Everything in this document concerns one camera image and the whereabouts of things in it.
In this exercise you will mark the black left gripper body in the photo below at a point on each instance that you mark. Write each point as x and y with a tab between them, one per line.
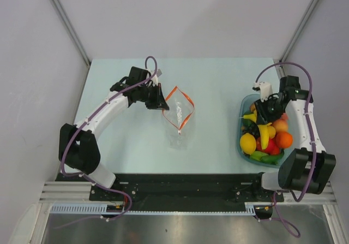
149	93

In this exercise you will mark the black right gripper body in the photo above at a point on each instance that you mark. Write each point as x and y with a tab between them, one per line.
274	110

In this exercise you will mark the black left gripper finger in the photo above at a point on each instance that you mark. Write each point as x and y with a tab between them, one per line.
159	93
162	105

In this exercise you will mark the yellow toy banana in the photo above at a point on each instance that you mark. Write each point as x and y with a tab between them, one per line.
264	137

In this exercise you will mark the clear orange-zipper zip bag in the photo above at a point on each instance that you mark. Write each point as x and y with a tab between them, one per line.
179	121

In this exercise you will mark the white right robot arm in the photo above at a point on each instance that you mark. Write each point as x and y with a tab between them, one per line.
308	167

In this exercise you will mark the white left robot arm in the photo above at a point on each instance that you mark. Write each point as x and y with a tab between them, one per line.
78	143

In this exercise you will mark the blue plastic food tub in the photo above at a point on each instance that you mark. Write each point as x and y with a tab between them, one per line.
247	113

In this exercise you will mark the black grape bunch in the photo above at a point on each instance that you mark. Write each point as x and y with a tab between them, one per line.
252	129

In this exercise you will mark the peach toy fruit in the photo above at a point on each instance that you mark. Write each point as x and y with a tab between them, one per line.
280	125

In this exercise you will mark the orange toy orange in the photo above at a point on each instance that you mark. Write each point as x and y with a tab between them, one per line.
283	140

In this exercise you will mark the large red toy apple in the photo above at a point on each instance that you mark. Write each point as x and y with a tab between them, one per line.
272	148

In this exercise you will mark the green toy pepper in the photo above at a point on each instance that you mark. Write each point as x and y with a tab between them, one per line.
257	156

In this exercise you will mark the green toy cucumber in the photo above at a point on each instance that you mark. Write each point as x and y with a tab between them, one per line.
272	159

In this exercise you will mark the black base bar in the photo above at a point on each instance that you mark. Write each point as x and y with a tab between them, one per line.
191	204

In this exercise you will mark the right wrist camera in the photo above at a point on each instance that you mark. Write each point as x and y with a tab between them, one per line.
264	88

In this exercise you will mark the white cable duct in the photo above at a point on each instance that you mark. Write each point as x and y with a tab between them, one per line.
113	209

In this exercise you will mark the aluminium rail frame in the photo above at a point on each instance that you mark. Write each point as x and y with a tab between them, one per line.
83	192

